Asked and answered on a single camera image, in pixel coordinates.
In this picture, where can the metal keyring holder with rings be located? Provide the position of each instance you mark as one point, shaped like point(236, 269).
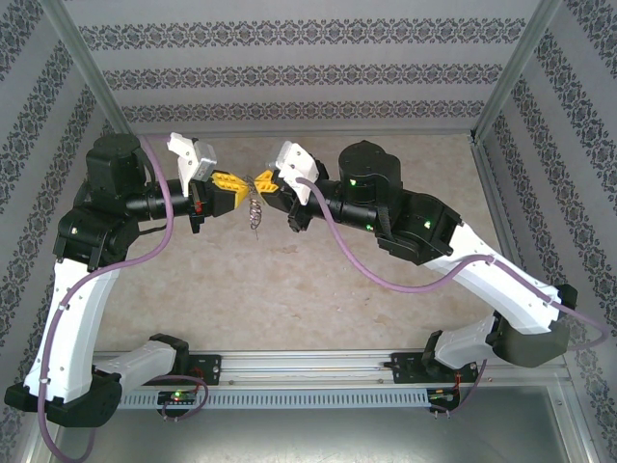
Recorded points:
point(255, 214)

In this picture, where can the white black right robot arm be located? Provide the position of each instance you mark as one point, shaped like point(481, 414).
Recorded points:
point(506, 284)

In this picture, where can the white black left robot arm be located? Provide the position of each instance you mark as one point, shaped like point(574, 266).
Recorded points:
point(72, 313)

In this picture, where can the black mounting plate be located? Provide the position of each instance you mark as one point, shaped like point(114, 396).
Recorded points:
point(407, 371)
point(209, 369)

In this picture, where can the small circuit board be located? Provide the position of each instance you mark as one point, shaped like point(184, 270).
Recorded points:
point(441, 395)
point(178, 397)

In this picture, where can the grey sheet metal panel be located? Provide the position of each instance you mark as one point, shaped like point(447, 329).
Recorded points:
point(308, 439)

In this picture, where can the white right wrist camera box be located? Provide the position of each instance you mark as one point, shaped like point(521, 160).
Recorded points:
point(299, 166)

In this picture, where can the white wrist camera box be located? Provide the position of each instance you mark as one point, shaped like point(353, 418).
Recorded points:
point(299, 166)
point(193, 161)

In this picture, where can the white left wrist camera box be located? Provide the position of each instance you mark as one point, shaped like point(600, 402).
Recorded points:
point(193, 161)

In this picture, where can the aluminium frame rail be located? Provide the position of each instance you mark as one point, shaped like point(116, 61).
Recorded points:
point(488, 169)
point(241, 135)

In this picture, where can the aluminium corner post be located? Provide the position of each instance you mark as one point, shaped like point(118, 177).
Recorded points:
point(90, 67)
point(514, 67)

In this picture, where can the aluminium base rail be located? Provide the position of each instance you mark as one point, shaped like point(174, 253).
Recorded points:
point(308, 366)

